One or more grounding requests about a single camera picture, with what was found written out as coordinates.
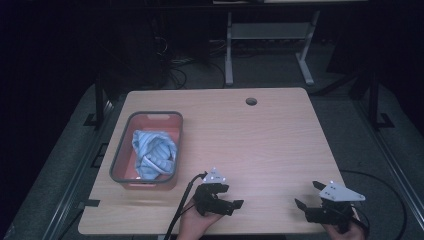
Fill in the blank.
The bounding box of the pink basket with grey rim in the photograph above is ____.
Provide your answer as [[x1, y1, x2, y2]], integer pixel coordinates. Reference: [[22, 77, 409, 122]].
[[108, 110, 185, 192]]

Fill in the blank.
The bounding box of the black metal post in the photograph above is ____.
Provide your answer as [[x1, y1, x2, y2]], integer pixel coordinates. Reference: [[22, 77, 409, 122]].
[[83, 71, 112, 130], [365, 71, 396, 132]]

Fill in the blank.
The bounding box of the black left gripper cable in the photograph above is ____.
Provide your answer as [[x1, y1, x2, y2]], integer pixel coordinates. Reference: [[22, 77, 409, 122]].
[[163, 171, 209, 240]]

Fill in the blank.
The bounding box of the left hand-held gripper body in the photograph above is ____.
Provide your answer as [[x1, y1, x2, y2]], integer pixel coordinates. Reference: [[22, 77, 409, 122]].
[[192, 167, 235, 217]]

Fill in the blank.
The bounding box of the blue striped cloth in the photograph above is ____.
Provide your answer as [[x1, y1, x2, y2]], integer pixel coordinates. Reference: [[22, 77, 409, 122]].
[[131, 129, 179, 181]]

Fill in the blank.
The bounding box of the tangle of floor cables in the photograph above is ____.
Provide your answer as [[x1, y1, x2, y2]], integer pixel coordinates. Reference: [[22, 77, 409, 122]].
[[153, 34, 228, 90]]

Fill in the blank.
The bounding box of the person's left hand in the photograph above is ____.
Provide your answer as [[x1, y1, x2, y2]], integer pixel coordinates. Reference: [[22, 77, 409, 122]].
[[175, 198, 224, 240]]

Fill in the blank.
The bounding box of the black table clamp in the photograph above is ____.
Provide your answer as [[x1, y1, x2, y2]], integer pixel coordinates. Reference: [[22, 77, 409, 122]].
[[78, 198, 101, 208]]

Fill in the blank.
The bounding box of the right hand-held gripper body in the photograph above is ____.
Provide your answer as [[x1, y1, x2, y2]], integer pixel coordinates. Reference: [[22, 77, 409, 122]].
[[304, 181, 367, 232]]

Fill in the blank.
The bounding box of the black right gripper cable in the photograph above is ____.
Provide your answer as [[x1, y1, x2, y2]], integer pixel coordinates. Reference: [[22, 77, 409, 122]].
[[339, 168, 409, 240]]

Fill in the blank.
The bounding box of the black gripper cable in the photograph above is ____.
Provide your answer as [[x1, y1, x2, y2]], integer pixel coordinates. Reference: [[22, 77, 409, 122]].
[[163, 171, 209, 240], [339, 168, 409, 240]]

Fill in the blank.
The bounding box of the grey metal stand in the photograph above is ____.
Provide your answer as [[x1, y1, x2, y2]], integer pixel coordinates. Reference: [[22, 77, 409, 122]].
[[224, 10, 322, 87]]

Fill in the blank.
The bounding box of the person's right hand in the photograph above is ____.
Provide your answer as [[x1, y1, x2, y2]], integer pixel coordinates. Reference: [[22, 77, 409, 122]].
[[321, 213, 368, 240]]

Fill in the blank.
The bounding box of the grey metal floor rail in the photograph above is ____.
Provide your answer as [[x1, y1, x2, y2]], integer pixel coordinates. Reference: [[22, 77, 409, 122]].
[[352, 99, 424, 232], [41, 99, 118, 240]]

